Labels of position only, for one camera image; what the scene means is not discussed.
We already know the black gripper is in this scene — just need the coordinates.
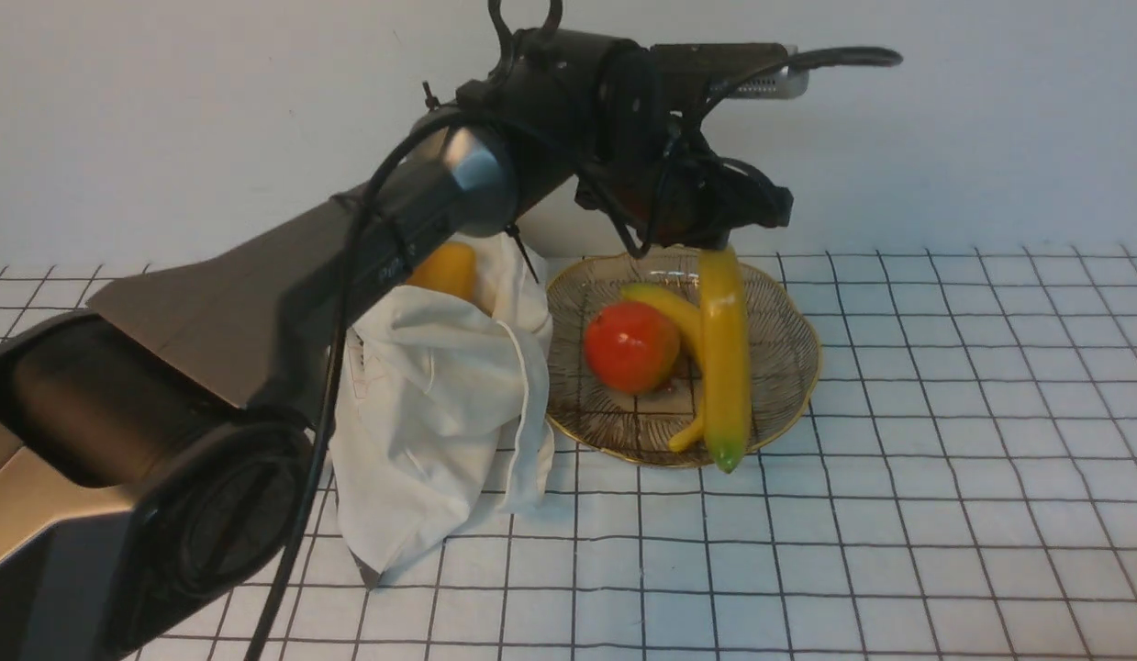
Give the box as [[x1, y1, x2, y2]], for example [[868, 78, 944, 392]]
[[592, 49, 794, 251]]

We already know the long yellow banana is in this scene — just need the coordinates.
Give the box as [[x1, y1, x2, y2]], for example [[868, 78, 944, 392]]
[[697, 248, 752, 474]]

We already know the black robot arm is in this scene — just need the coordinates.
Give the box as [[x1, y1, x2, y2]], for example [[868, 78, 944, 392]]
[[0, 17, 902, 660]]

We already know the white cloth tote bag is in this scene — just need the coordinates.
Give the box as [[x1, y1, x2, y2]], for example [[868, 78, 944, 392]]
[[329, 234, 554, 589]]

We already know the curved yellow banana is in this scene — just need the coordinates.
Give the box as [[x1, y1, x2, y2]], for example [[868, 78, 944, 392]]
[[621, 282, 707, 454]]

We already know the red orange pomegranate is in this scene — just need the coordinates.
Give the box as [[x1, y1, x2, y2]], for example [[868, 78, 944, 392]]
[[582, 301, 682, 395]]

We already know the gold rimmed glass plate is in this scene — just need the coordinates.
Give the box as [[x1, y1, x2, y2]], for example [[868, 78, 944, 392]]
[[547, 250, 821, 468]]

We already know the orange yellow mango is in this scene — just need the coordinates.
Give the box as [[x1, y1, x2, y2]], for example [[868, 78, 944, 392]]
[[406, 241, 478, 301]]

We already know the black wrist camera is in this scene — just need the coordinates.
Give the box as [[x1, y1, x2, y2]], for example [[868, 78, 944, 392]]
[[652, 42, 808, 110]]

